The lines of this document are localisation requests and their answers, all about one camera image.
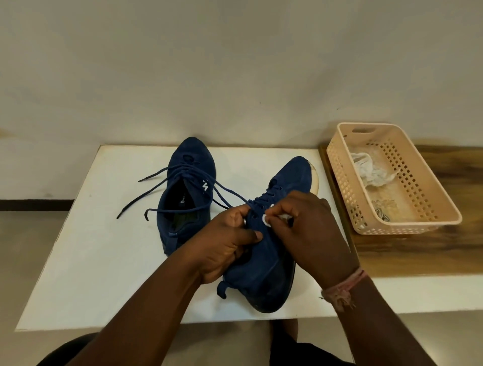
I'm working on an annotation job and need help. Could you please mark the person's leg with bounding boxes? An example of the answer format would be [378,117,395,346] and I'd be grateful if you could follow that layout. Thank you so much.
[269,319,299,344]

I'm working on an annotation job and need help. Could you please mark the blue suede shoe white sole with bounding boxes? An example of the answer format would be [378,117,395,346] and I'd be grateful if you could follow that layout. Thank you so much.
[217,156,320,314]

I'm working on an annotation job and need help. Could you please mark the person's right hand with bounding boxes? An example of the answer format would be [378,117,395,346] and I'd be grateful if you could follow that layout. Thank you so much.
[263,190,361,290]

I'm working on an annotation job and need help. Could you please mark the crumpled white tissue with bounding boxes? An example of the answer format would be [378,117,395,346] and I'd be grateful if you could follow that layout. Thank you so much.
[349,152,401,188]

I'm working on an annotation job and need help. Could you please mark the small dark patterned item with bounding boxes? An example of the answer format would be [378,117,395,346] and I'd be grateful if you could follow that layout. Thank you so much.
[371,205,394,224]

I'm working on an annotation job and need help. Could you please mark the blue suede shoe loose lace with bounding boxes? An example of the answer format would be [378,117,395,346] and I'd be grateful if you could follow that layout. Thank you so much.
[157,136,218,257]

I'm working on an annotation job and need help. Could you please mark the dark blue shoelace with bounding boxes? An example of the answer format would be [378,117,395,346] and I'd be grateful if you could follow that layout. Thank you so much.
[116,162,250,221]

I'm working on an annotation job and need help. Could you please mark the beige plastic basket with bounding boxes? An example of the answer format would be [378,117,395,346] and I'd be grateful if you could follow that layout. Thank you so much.
[326,122,463,236]

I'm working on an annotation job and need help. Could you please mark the person's right forearm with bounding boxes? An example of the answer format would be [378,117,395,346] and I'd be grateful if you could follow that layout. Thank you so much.
[325,276,438,366]

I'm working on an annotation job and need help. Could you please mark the person's left hand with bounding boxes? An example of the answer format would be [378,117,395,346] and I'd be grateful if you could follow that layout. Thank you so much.
[180,205,264,286]

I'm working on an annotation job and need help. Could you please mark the person's left forearm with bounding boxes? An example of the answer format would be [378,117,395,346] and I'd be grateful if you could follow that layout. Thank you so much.
[73,259,227,366]

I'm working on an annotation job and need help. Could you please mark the black shorts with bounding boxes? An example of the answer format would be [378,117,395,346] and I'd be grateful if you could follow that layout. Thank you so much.
[37,332,356,366]

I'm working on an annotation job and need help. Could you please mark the brown wooden board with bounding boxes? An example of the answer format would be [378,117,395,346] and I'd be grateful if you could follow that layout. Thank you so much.
[318,146,483,278]

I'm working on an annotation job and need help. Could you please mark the pink thread wristband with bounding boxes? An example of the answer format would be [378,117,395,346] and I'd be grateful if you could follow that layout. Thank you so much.
[321,268,370,313]

